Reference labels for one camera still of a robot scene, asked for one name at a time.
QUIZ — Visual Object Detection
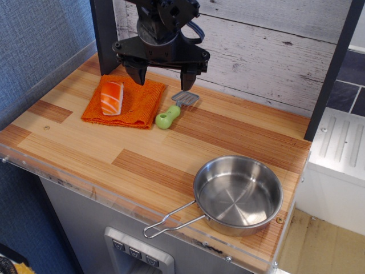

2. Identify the green handled grey spatula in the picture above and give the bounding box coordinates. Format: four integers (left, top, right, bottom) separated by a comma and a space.
155, 91, 200, 130

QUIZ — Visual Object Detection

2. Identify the dark grey post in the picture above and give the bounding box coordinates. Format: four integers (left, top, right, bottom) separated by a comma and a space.
304, 0, 364, 142
90, 0, 119, 75

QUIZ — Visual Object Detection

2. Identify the dark grey left post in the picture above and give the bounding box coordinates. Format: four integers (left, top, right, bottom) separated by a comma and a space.
90, 0, 119, 75

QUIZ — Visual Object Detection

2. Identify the yellow object bottom corner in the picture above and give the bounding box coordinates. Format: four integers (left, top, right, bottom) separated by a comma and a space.
10, 264, 35, 274

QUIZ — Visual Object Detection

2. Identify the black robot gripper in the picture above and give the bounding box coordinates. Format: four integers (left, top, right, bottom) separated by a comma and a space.
112, 33, 210, 91

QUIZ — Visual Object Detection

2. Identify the dark grey right post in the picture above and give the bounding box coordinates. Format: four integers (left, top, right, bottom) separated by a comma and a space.
304, 0, 364, 142

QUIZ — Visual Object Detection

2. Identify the salmon sushi toy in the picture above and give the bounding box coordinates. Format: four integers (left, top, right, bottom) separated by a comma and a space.
100, 81, 124, 116

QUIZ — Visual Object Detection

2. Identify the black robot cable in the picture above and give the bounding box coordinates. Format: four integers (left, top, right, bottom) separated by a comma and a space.
182, 21, 206, 46

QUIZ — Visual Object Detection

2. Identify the silver dispenser button panel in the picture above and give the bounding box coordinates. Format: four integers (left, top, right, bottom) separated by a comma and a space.
104, 227, 175, 273

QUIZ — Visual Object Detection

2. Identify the stainless steel pan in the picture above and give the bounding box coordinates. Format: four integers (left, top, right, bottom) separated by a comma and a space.
143, 155, 283, 239

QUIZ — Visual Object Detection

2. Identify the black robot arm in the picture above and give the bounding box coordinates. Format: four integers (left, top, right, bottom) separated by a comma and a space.
112, 1, 210, 91

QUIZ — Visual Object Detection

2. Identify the orange folded cloth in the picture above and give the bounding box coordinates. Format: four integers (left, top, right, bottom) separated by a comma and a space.
82, 75, 165, 129

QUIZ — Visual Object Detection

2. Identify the white ribbed appliance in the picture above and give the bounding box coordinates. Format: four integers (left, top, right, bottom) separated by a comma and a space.
295, 108, 364, 235

